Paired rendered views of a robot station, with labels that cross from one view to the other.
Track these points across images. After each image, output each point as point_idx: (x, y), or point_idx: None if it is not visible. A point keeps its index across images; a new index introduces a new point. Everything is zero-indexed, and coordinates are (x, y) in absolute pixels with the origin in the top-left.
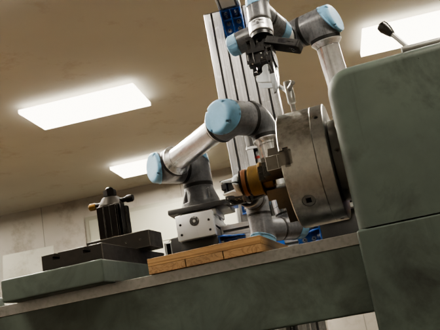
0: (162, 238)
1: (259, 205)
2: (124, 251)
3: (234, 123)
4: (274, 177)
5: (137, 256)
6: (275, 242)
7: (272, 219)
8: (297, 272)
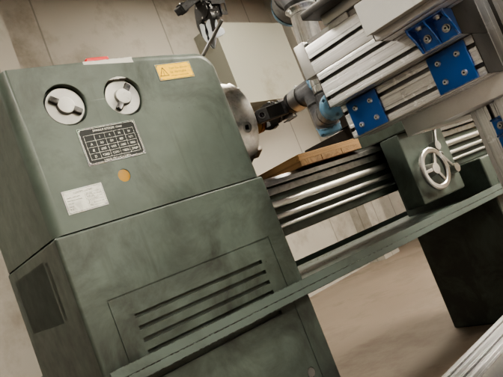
0: None
1: (302, 105)
2: (325, 143)
3: (281, 22)
4: None
5: (341, 138)
6: (266, 173)
7: (314, 112)
8: None
